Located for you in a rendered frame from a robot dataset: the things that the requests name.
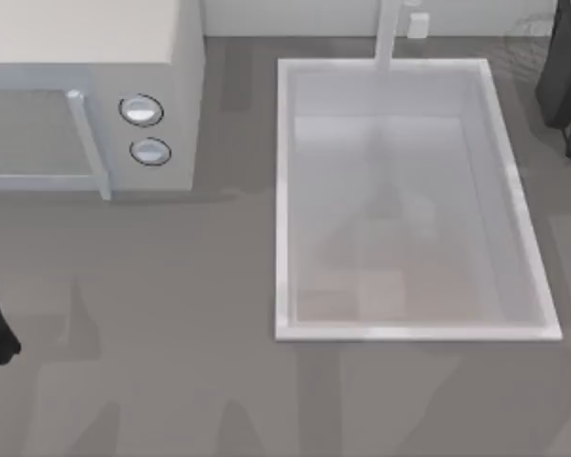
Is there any microwave door handle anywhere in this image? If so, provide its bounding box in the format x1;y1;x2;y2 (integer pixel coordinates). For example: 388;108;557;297
67;89;113;202

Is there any large round microwave knob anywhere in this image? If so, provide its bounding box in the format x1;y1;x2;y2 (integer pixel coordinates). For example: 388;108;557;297
118;92;166;129

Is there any small round microwave knob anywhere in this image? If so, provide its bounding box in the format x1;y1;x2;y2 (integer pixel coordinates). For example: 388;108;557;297
128;136;173;168

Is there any small white tap lever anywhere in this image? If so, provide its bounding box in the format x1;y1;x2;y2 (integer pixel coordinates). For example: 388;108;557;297
407;11;430;40

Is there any pale microwave oven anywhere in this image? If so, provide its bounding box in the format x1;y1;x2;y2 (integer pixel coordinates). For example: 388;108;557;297
0;0;207;202

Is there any microwave oven door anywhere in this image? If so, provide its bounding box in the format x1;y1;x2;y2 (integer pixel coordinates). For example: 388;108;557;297
0;89;113;202

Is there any tall white tap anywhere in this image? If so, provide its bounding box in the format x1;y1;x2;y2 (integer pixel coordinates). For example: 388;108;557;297
373;0;402;72

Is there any white sink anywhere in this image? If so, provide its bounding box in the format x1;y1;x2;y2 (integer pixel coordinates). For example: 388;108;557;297
271;57;564;343

